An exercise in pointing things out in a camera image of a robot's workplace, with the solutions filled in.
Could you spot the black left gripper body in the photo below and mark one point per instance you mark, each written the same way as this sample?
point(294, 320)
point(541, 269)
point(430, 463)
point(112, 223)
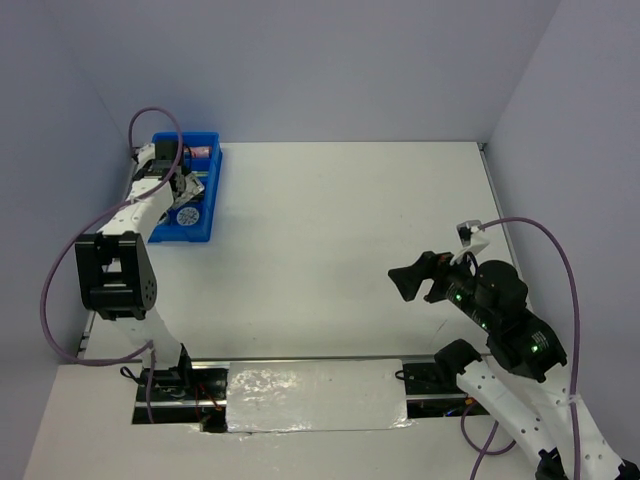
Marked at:
point(185, 170)

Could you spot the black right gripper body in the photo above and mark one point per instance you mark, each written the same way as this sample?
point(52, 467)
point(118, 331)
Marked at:
point(454, 279)

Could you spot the blue paint jar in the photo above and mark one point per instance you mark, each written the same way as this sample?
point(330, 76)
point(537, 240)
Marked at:
point(164, 219)
point(188, 216)

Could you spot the pink capped pencil tube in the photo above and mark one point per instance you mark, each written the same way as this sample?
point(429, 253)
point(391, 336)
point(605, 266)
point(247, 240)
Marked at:
point(199, 152)

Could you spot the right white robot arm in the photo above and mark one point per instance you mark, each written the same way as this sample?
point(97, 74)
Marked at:
point(553, 428)

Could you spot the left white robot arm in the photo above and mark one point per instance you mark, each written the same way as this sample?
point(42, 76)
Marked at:
point(116, 277)

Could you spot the blue plastic compartment bin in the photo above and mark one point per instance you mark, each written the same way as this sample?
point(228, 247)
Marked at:
point(205, 202)

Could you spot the silver foil covered plate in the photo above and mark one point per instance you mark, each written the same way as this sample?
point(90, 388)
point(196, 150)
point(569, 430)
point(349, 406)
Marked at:
point(315, 396)

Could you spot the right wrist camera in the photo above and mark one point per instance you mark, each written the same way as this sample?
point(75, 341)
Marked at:
point(472, 240)

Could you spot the black metal base rail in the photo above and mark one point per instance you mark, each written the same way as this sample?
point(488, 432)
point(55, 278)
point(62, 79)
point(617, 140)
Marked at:
point(203, 407)

